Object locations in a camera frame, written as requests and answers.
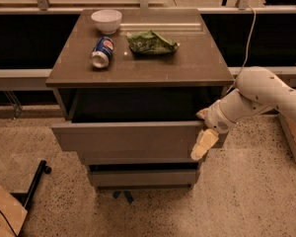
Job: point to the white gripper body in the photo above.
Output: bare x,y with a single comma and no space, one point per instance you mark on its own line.
215,118

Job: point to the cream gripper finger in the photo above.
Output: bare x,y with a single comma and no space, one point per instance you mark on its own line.
205,140
202,114

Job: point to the grey top drawer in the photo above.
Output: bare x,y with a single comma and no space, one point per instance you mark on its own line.
131,126

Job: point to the grey drawer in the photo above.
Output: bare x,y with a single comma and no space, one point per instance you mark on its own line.
138,179
131,126

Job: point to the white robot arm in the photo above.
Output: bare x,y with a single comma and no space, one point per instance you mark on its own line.
257,90

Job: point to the grey bottom drawer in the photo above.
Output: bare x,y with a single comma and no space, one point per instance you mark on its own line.
138,179

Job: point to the grey drawer cabinet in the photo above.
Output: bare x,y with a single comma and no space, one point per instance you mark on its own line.
197,63

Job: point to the green crumpled chip bag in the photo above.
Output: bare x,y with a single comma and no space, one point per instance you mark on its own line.
150,43

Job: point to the blue pepsi can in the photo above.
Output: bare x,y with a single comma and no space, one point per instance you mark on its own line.
101,53

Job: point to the white ceramic bowl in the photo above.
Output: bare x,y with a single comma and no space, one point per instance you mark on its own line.
107,21

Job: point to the black wheeled stand base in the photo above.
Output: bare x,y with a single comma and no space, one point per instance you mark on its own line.
26,198

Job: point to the cardboard box lower left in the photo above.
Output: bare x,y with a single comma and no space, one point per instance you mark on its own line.
12,215

